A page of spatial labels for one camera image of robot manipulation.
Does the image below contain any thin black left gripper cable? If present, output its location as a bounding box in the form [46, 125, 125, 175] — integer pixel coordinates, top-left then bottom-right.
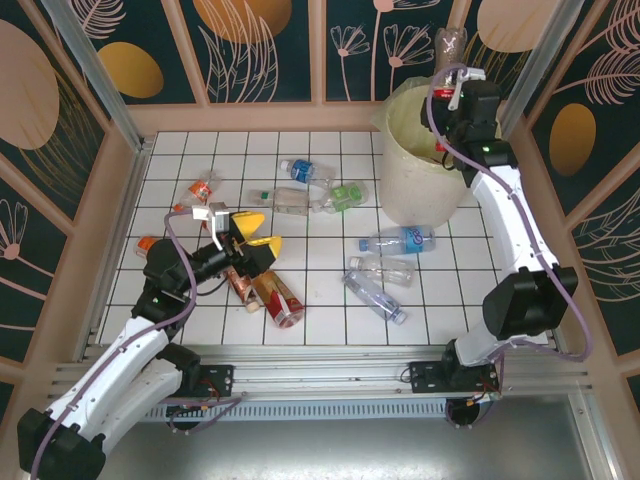
[197, 272, 236, 296]

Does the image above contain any small bottle blue label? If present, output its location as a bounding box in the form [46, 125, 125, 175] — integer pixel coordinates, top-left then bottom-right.
[278, 158, 337, 190]

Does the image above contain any clear bottle orange label cap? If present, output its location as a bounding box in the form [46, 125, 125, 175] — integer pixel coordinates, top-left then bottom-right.
[172, 169, 224, 215]

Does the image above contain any clear bottle green neck label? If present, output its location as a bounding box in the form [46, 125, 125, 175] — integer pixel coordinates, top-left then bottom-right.
[248, 187, 312, 217]

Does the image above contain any large bottle blue label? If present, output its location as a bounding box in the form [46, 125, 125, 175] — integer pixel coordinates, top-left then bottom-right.
[358, 224, 437, 256]

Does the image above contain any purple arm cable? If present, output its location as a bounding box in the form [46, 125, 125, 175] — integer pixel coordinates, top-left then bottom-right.
[427, 63, 596, 431]
[29, 209, 246, 480]

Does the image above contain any pale green bin liner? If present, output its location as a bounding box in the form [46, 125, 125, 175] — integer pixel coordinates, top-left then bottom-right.
[370, 74, 504, 171]

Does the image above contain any white waste bin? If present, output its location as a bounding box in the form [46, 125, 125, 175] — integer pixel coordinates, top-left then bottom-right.
[377, 79, 504, 227]

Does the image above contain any clear cola bottle red label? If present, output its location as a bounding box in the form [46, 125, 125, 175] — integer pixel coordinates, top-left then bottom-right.
[432, 25, 469, 101]

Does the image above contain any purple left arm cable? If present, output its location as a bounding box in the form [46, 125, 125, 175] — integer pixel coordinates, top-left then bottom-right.
[29, 209, 246, 480]

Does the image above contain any red gold label bottle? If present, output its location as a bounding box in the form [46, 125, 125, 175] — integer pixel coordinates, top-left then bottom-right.
[252, 269, 306, 330]

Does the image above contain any brown label bottle cream cap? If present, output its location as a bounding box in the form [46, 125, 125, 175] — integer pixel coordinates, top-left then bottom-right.
[223, 267, 261, 315]

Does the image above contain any slotted grey cable duct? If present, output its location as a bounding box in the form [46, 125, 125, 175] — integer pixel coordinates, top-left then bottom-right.
[149, 402, 576, 424]

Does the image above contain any orange label bottle tan cap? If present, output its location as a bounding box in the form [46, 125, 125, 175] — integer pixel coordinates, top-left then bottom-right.
[133, 235, 161, 259]

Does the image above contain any grey metal sheet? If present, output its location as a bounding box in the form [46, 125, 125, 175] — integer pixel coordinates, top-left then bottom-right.
[99, 419, 601, 480]

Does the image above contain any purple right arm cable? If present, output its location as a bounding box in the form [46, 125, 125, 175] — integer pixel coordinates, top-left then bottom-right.
[427, 63, 596, 431]

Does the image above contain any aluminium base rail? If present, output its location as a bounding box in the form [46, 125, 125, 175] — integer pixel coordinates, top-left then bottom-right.
[47, 344, 594, 401]

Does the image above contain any clear bottle bright green label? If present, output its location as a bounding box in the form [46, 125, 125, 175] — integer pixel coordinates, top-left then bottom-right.
[310, 180, 370, 215]

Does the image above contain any clear bottle white cap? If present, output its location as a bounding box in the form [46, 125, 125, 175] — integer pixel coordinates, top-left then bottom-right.
[348, 254, 417, 287]

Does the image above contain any clear bluish bottle blue cap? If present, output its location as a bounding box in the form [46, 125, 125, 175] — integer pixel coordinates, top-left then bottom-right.
[342, 269, 407, 325]

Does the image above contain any aluminium frame post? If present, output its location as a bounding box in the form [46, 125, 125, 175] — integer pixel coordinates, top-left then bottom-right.
[492, 0, 586, 146]
[42, 0, 151, 151]

